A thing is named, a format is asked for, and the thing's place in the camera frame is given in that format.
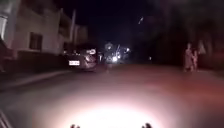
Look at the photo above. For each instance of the grey asphalt road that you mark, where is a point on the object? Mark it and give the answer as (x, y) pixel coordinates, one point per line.
(133, 90)

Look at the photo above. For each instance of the pale building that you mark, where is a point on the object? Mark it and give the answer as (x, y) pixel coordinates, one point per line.
(33, 30)

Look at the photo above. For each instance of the dark fence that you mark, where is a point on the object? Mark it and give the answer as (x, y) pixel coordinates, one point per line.
(33, 61)

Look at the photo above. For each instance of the robot's own part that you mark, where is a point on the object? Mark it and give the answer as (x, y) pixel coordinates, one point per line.
(74, 126)
(146, 125)

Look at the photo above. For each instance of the vehicle with headlights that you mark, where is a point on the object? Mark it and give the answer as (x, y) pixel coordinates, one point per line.
(113, 58)

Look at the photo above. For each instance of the parked car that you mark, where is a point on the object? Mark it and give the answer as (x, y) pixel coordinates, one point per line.
(82, 59)

